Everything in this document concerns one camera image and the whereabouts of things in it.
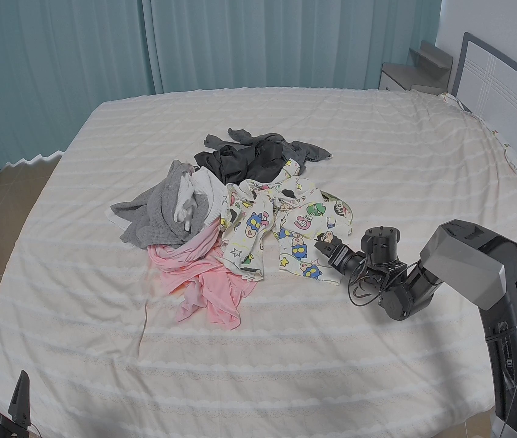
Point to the blue-green curtain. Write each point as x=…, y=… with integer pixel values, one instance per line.
x=285, y=25
x=57, y=39

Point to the pink garment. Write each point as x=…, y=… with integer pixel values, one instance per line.
x=212, y=285

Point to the white printed pyjama top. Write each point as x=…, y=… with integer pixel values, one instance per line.
x=295, y=226

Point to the dark grey garment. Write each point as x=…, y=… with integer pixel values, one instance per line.
x=308, y=151

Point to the bed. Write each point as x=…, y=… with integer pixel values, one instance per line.
x=285, y=358

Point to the grey bedside table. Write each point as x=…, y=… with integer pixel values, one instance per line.
x=404, y=73

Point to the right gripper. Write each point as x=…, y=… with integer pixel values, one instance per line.
x=347, y=258

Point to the white garment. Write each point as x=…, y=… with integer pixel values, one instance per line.
x=210, y=194

